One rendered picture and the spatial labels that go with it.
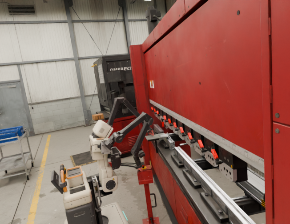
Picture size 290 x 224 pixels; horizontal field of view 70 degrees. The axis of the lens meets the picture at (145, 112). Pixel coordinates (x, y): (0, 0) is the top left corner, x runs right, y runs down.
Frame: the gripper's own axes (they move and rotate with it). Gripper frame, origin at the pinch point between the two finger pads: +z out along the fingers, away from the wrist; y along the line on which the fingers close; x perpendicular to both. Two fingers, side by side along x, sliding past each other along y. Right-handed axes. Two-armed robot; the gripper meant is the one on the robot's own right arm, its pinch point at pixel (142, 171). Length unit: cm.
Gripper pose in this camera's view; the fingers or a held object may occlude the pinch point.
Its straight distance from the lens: 233.8
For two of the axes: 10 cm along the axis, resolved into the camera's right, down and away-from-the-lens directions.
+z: 3.7, 9.1, 1.6
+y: 9.3, -3.8, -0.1
